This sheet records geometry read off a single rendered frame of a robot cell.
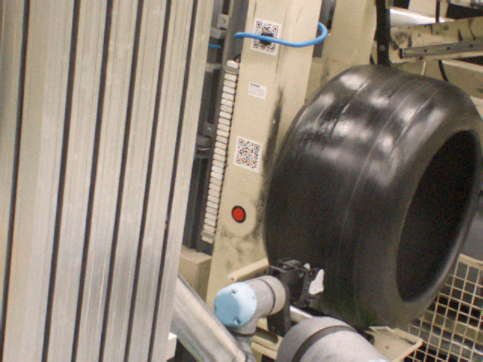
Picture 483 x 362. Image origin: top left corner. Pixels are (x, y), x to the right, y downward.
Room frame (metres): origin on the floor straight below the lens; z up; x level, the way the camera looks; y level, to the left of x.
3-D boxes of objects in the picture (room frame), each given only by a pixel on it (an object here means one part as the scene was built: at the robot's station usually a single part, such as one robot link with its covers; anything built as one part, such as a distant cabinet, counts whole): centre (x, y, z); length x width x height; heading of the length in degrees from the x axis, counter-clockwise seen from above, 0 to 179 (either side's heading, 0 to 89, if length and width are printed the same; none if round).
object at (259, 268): (2.32, -0.13, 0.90); 0.40 x 0.03 x 0.10; 147
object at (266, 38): (2.35, -0.06, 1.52); 0.19 x 0.19 x 0.06; 57
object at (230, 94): (2.37, 0.03, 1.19); 0.05 x 0.04 x 0.48; 147
